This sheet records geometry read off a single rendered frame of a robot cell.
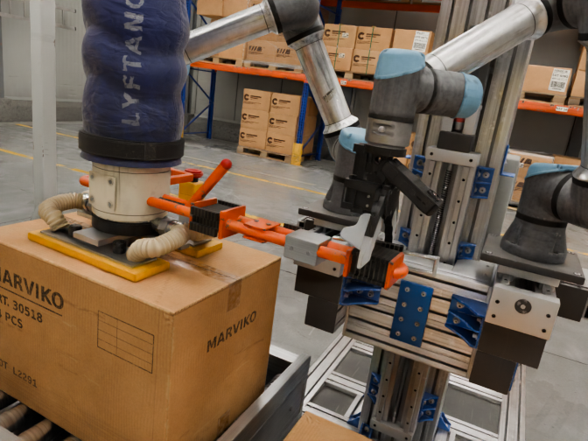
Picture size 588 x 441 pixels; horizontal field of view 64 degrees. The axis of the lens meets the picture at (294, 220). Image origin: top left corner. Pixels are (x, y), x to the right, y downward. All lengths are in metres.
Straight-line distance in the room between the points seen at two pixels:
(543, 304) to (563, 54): 8.22
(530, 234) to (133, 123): 0.94
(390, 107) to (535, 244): 0.61
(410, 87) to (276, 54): 8.18
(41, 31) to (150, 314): 3.29
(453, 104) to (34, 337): 1.00
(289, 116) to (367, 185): 8.03
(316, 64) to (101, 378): 0.98
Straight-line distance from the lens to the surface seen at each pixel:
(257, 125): 9.13
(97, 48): 1.05
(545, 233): 1.26
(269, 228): 0.92
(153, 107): 1.04
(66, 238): 1.17
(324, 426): 1.32
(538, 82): 7.91
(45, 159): 4.11
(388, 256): 0.83
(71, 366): 1.17
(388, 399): 1.64
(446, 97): 0.83
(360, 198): 0.81
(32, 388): 1.32
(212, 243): 1.17
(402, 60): 0.78
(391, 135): 0.78
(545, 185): 1.24
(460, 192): 1.36
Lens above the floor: 1.36
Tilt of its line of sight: 16 degrees down
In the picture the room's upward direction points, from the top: 8 degrees clockwise
